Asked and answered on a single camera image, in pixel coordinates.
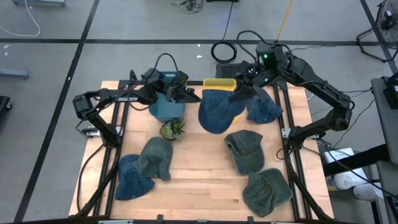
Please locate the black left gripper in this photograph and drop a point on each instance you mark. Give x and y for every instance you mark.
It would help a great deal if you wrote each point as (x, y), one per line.
(172, 91)

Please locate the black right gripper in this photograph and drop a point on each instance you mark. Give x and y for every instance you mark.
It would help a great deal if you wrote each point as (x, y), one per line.
(255, 77)

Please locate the blue denim cap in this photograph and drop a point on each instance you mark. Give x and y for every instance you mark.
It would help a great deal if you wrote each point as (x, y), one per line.
(217, 112)
(267, 112)
(130, 183)

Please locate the green cotton cap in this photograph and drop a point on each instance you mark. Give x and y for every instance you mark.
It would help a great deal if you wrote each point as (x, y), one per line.
(155, 155)
(264, 193)
(245, 152)

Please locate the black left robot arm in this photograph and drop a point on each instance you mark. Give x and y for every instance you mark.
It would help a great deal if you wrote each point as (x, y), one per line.
(124, 98)

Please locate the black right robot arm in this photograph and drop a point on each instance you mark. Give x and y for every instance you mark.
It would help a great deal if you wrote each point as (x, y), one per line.
(323, 88)

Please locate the teal plastic bin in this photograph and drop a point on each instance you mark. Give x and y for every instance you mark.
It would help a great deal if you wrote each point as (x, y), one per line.
(168, 112)

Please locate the black perforated computer case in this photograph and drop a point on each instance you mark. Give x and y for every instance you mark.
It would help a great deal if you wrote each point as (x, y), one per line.
(227, 71)

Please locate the yellow plastic bin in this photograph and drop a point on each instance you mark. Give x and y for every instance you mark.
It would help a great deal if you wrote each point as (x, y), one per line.
(217, 84)

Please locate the potted succulent plant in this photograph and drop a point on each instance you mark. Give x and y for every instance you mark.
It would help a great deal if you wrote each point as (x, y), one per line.
(171, 130)

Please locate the white cardboard box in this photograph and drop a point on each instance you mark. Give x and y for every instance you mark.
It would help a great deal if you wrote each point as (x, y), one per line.
(339, 154)

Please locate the black metal bar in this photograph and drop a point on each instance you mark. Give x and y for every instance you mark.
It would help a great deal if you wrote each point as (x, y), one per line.
(357, 160)

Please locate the grey side desk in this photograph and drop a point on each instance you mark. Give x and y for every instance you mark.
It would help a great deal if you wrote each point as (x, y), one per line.
(381, 102)

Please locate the white paper roll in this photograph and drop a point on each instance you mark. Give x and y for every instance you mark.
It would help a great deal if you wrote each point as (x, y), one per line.
(351, 180)

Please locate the large black monitor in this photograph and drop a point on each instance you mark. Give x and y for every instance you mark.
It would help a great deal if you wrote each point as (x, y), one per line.
(392, 93)

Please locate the black floor fan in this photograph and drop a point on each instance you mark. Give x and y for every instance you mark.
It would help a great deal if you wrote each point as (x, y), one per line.
(388, 18)

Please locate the grey metal base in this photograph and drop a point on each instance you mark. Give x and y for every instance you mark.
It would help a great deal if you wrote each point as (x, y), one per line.
(38, 2)

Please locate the grey table foot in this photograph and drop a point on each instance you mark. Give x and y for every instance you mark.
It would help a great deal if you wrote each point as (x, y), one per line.
(14, 74)

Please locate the black floor object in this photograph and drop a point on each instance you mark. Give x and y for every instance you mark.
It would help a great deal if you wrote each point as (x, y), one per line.
(4, 105)

